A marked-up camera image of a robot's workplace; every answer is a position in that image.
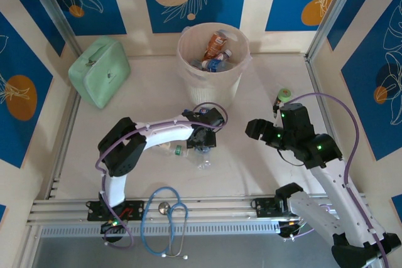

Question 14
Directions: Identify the white plastic bin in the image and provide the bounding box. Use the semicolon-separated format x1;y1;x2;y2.
175;22;251;110

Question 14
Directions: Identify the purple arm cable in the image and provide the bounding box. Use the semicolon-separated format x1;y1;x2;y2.
95;102;229;249
282;92;389;268

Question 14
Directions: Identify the aluminium table rail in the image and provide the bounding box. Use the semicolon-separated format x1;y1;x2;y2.
26;192;370;228

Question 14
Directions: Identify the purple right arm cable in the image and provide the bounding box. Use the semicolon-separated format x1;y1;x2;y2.
282;92;389;268

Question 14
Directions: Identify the grey metal panel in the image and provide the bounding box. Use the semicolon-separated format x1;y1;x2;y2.
30;233;340;268

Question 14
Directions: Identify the mint green zip pouch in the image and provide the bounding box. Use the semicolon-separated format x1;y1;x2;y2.
68;36;131;109

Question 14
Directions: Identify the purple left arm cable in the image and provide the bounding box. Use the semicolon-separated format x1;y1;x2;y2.
95;102;229;249

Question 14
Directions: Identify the aluminium side rail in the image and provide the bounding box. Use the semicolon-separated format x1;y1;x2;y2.
45;92;83;201
303;53;367;198

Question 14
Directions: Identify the aluminium frame post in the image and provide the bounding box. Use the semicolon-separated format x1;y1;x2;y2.
305;0;357;59
22;0;83;58

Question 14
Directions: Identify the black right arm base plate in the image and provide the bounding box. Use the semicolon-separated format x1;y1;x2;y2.
252;197;285;218

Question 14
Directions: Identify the slotted grey cable duct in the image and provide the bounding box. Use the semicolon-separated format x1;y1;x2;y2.
40;220;282;238

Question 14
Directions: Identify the blue stethoscope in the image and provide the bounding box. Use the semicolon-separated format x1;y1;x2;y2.
139;186;190;261

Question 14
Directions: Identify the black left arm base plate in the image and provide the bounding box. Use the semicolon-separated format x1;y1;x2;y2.
86;199;146;222

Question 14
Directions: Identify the clear bottle bird label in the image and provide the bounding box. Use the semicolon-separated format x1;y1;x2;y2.
153;142;192;159

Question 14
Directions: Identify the orange label plastic bottle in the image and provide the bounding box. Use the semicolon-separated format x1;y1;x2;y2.
203;30;229;61

